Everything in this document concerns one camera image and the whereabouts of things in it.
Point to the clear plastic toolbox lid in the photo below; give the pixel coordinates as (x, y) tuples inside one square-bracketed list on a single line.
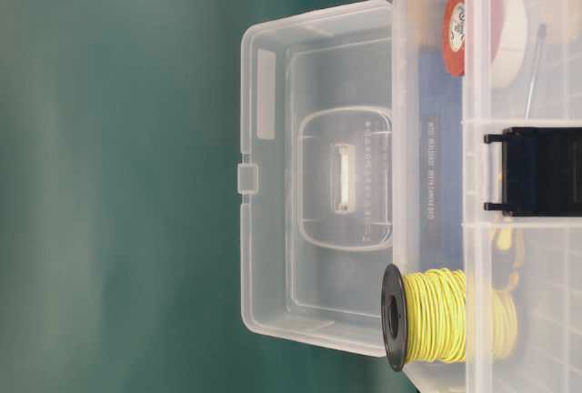
[(315, 175)]

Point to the black toolbox latch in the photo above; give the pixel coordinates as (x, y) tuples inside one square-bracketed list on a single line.
[(540, 171)]

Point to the blue labelled box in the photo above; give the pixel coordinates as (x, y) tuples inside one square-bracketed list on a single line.
[(440, 163)]

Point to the white tape roll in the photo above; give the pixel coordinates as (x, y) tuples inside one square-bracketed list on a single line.
[(509, 40)]

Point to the clear plastic toolbox base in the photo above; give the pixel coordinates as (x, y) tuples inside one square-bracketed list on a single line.
[(523, 273)]

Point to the yellow wire spool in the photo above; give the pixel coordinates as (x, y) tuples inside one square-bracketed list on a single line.
[(424, 316)]

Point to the red tape roll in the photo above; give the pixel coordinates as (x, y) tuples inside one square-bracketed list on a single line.
[(454, 34)]

